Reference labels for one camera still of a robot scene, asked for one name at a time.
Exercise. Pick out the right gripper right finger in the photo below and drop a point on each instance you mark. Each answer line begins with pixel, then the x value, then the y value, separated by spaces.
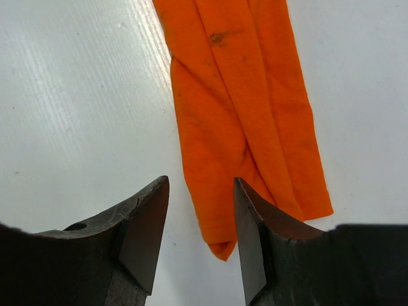
pixel 286 262

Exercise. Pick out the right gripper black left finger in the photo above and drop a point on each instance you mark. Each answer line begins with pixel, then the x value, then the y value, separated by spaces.
pixel 107 259

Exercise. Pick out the orange t-shirt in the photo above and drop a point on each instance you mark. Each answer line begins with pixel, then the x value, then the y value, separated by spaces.
pixel 242 111

